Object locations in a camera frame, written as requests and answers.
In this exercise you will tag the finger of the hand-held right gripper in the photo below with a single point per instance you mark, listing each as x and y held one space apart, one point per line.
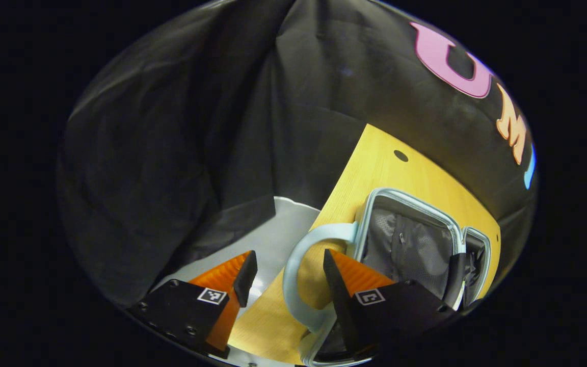
457 278

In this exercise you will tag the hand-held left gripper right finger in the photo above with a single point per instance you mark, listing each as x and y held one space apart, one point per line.
339 300

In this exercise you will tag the light blue small suitcase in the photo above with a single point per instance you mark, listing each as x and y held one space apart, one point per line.
405 239

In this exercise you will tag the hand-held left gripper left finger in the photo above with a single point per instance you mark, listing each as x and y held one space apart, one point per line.
245 278

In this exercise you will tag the black backdrop cloth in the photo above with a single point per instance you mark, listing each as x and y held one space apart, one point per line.
196 127

